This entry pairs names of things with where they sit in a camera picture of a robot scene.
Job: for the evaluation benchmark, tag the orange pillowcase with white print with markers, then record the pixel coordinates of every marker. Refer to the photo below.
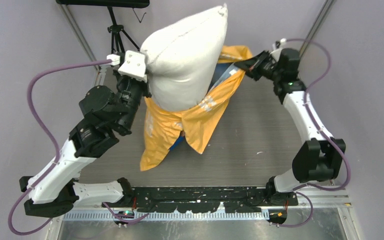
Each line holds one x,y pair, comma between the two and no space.
164,129

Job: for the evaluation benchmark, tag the white pillow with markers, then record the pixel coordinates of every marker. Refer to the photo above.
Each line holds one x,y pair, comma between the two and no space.
181,58

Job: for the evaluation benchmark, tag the black tripod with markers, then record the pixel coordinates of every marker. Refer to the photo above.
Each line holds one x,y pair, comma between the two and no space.
115,30

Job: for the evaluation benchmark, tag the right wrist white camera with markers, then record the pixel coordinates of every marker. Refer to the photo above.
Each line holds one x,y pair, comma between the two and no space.
277,48

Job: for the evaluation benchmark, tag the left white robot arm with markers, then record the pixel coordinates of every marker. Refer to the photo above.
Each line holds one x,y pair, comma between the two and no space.
107,115

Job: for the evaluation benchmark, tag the white slotted cable duct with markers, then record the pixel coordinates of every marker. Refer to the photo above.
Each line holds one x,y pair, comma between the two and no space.
104,215

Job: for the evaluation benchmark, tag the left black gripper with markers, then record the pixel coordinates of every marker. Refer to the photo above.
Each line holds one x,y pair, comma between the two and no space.
118,78

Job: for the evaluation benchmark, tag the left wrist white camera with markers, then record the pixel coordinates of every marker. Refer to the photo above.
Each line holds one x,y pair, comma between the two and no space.
131,64

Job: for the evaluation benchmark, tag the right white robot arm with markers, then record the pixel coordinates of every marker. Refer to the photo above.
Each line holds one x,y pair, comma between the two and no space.
319,159

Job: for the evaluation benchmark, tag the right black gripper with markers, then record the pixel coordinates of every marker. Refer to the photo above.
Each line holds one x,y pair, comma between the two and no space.
253,66

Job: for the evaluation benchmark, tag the black panel on tripod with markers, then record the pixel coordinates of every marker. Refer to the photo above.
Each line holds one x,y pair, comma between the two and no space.
140,4

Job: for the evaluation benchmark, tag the wrist white camera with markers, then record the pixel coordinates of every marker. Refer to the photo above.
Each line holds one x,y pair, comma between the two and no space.
277,48
131,64

